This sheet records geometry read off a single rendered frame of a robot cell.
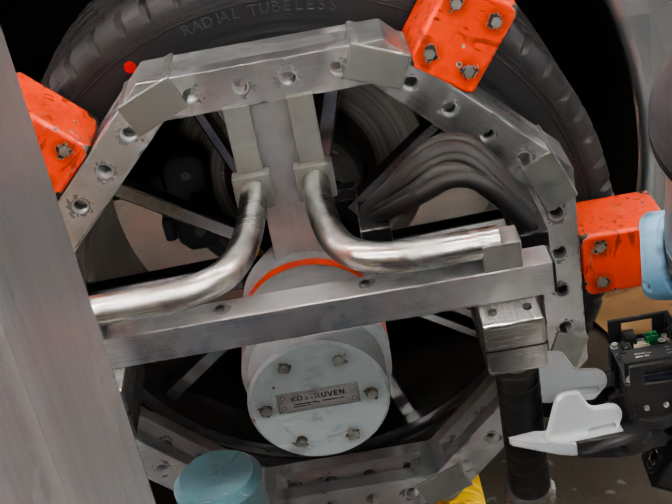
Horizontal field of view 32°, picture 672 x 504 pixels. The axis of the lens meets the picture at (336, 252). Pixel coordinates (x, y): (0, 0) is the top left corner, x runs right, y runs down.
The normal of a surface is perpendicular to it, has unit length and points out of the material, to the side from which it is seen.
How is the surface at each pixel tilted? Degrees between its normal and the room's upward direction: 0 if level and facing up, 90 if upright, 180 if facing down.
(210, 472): 0
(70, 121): 45
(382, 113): 90
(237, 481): 0
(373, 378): 90
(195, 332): 90
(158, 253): 0
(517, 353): 90
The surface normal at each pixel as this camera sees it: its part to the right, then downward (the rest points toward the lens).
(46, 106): 0.58, -0.73
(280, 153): 0.06, 0.49
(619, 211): -0.17, -0.86
